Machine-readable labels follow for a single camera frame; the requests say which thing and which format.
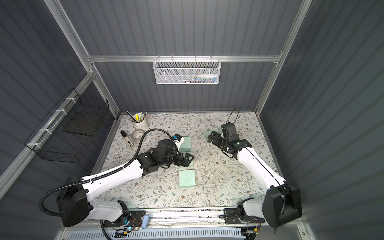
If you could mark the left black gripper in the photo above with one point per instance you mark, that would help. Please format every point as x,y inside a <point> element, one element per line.
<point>181,159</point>

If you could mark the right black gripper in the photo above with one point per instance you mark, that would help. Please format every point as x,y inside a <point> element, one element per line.
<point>216,139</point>

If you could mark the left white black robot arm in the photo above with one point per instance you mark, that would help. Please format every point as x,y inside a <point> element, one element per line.
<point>76,201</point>

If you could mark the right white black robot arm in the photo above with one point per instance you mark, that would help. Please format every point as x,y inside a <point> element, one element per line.
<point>282,201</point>

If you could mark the floral table mat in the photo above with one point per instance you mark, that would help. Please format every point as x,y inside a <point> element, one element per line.
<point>220,181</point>

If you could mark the clear tape roll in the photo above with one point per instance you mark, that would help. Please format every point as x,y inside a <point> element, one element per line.
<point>137,135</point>

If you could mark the white pen holder cup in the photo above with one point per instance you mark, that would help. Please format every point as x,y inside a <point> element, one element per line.
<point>139,121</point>

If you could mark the black marker pen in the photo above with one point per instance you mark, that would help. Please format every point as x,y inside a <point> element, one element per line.
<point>127,139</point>

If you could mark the white perforated front panel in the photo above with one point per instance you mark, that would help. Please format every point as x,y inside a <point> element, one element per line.
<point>178,234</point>

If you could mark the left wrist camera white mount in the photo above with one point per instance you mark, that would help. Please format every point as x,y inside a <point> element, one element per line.
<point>178,140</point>

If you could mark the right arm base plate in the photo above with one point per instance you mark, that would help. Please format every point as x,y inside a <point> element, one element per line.
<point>238,216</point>

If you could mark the blue cylinder on rail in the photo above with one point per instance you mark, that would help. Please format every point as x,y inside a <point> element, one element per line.
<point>145,221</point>

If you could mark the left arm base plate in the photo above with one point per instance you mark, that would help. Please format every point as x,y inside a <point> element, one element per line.
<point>131,219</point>

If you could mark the white wire wall basket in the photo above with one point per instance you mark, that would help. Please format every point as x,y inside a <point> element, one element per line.
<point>187,71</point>

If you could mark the black wire side basket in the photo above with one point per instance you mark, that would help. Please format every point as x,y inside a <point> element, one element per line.
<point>67,134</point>

